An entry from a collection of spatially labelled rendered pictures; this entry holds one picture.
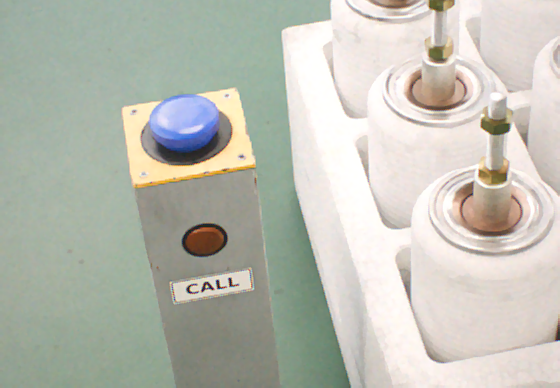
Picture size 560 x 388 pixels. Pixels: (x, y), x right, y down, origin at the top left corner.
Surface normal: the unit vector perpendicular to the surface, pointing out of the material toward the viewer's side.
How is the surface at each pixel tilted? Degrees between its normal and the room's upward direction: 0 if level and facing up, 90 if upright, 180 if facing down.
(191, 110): 0
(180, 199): 90
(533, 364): 0
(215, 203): 90
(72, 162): 0
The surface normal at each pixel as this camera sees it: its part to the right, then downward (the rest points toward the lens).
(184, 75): -0.07, -0.72
